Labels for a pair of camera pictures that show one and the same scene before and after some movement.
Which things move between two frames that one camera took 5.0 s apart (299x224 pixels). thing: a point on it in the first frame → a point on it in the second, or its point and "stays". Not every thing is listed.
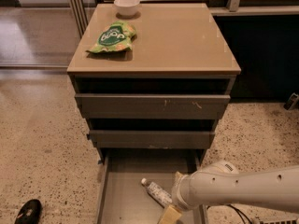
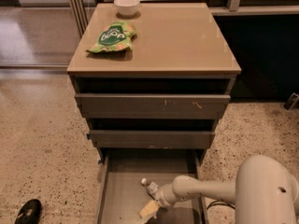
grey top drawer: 152,106 stays
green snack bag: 116,37 stays
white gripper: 179,192 → 163,196
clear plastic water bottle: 160,195 stays
